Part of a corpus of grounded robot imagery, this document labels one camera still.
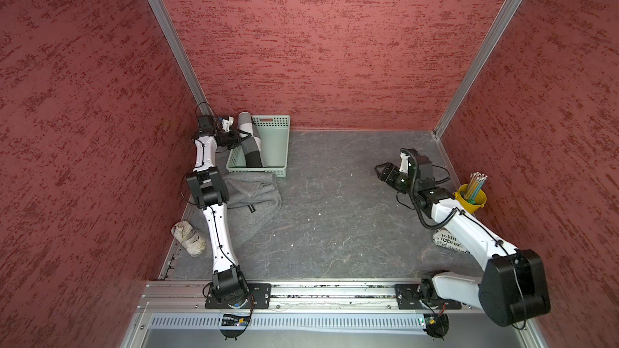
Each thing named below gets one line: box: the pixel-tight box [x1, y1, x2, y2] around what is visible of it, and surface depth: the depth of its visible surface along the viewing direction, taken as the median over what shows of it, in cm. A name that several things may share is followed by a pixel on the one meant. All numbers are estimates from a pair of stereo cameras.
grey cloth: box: [221, 172, 283, 249], surface depth 93 cm
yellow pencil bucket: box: [452, 183, 488, 215], surface depth 88 cm
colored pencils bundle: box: [465, 170, 489, 204], surface depth 87 cm
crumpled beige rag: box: [170, 220, 207, 257], surface depth 85 cm
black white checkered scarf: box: [237, 111, 263, 168], surface depth 105 cm
